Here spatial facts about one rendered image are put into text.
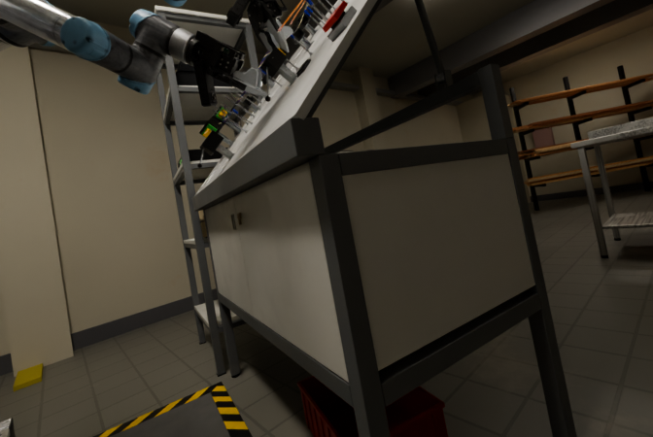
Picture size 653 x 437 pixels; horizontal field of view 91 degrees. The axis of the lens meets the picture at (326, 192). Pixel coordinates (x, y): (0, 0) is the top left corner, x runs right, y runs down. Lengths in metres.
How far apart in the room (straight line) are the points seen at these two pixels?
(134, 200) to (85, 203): 0.34
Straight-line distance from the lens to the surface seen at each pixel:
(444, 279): 0.72
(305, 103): 0.56
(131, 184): 3.23
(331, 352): 0.67
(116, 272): 3.18
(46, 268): 2.98
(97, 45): 0.85
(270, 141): 0.62
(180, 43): 0.92
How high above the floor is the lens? 0.71
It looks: 2 degrees up
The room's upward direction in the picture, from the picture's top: 10 degrees counter-clockwise
